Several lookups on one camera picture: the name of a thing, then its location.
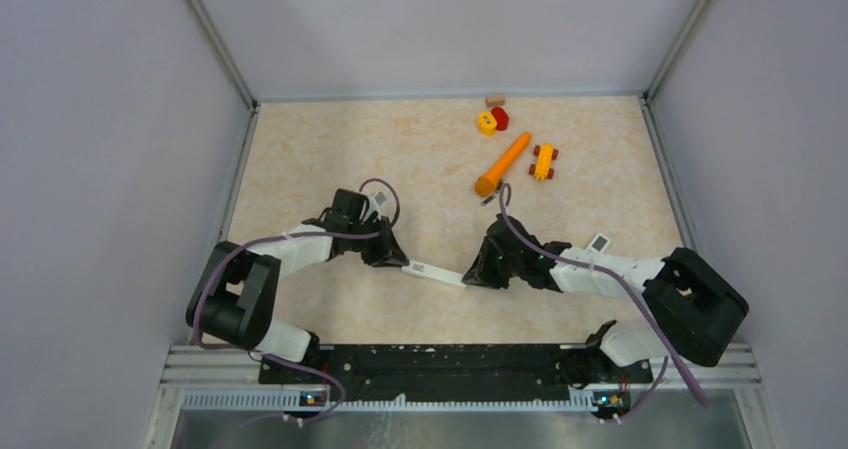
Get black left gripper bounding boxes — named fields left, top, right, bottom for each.
left=348, top=215, right=409, bottom=267

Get white remote battery cover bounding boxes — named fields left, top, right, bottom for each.
left=401, top=260, right=466, bottom=289

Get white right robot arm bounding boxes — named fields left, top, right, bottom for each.
left=462, top=215, right=750, bottom=381

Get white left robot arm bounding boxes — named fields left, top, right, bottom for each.
left=186, top=189, right=410, bottom=383

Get small white remote control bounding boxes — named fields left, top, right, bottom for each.
left=586, top=233, right=611, bottom=254

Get orange toy microphone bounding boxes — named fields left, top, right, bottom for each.
left=473, top=131, right=532, bottom=197

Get yellow toy car red wheels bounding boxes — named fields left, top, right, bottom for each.
left=528, top=143, right=559, bottom=181

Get yellow round toy block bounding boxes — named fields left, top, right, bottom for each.
left=477, top=111, right=497, bottom=136

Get red round toy block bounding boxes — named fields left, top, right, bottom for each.
left=490, top=106, right=510, bottom=131

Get small wooden block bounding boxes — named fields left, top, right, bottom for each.
left=485, top=94, right=506, bottom=108

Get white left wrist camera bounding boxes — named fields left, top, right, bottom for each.
left=366, top=191, right=388, bottom=219

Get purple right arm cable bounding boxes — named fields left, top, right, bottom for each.
left=498, top=182, right=710, bottom=421

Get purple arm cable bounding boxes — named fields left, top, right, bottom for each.
left=192, top=178, right=402, bottom=427
left=498, top=182, right=710, bottom=421

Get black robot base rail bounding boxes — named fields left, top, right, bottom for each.
left=258, top=344, right=652, bottom=403

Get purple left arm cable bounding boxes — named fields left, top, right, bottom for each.
left=192, top=178, right=402, bottom=427

